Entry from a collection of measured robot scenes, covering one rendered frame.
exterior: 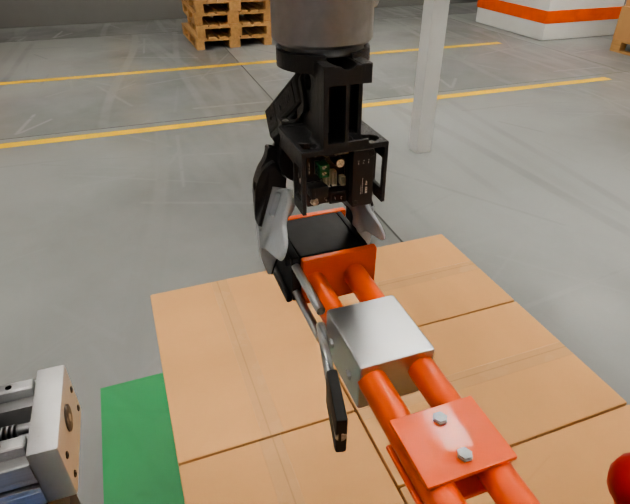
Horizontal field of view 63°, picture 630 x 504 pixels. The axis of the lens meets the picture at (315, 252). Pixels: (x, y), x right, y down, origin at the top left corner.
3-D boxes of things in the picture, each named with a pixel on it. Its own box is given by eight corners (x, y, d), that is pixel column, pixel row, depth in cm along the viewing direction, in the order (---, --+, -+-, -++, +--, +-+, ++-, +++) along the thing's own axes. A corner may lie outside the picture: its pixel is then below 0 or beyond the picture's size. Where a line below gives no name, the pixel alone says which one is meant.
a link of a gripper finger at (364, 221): (381, 280, 49) (349, 207, 43) (356, 248, 54) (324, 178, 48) (409, 263, 49) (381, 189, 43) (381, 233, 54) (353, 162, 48)
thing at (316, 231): (374, 289, 51) (377, 246, 48) (303, 305, 49) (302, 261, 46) (342, 245, 57) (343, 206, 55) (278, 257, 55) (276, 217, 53)
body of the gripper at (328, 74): (299, 224, 40) (295, 65, 34) (269, 179, 47) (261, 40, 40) (387, 208, 42) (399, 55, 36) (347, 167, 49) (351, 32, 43)
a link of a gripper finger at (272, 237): (253, 298, 45) (289, 205, 41) (238, 261, 50) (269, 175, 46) (285, 301, 46) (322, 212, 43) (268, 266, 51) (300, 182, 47)
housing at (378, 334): (432, 388, 41) (440, 347, 38) (353, 411, 39) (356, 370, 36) (392, 331, 46) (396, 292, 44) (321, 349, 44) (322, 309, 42)
